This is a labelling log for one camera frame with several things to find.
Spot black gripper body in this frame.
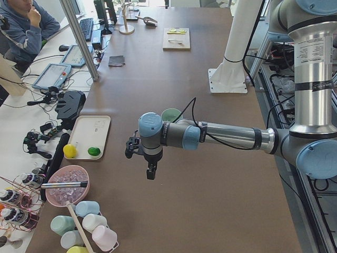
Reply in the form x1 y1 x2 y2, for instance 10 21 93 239
144 151 162 170

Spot light green bowl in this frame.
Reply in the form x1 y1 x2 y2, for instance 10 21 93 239
161 108 183 122

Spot white ceramic spoon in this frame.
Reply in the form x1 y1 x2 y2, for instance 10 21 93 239
167 39 183 44

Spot pink ice bowl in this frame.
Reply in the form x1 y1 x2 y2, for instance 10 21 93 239
45 165 90 207

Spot green lime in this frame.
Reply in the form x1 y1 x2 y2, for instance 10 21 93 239
87 147 101 157

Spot metal tongs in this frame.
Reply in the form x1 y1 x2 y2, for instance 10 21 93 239
41 181 89 189

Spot cream rabbit tray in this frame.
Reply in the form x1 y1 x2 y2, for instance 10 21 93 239
64 115 111 160

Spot blue plastic cup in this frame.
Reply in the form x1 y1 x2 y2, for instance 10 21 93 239
75 201 100 218

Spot white plastic cup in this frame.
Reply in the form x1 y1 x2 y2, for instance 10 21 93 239
82 213 107 233

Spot pink plastic cup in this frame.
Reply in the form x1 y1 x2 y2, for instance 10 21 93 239
92 225 117 251

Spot yellow lemon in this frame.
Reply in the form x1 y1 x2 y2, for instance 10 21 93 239
63 144 77 159

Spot wooden cup rack stick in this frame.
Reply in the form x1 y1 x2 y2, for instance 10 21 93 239
66 201 94 253

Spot green plastic cup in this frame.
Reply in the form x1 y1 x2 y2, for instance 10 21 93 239
50 216 75 236

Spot pale teal plastic cup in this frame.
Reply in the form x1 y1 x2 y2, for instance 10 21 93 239
61 230 84 249

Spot grey folded cloth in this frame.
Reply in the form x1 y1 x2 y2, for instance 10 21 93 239
108 55 125 67

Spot yellow plastic cup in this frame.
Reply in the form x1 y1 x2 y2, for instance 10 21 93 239
66 246 88 253

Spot bamboo cutting board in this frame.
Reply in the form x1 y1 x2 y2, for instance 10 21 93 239
162 28 191 50

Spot near teach pendant tablet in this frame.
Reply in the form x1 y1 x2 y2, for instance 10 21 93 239
32 63 72 90

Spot teach pendant tablet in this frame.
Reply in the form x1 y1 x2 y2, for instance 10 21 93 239
32 63 72 90
60 45 85 68

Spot far teach pendant tablet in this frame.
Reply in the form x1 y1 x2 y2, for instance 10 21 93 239
60 45 85 68

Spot wooden mug tree stand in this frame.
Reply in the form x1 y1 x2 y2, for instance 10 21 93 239
118 0 135 35

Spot metal scoop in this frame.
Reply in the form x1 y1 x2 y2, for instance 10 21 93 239
136 16 158 27

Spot black computer mouse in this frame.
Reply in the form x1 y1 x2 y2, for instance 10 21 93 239
58 44 69 52

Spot black keyboard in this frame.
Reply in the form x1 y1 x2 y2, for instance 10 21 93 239
79 18 94 41

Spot black monitor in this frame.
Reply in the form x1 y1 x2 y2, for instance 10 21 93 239
93 0 117 35

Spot seated person in hoodie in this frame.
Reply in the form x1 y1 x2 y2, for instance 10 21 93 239
1 1 61 73

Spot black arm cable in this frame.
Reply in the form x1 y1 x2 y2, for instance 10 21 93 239
181 97 253 151

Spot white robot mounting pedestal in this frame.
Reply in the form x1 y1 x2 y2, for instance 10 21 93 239
208 0 264 93

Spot copper wire bottle rack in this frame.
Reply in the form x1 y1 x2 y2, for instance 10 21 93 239
1 177 45 232

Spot aluminium frame post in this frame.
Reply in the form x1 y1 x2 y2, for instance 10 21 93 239
60 0 99 81

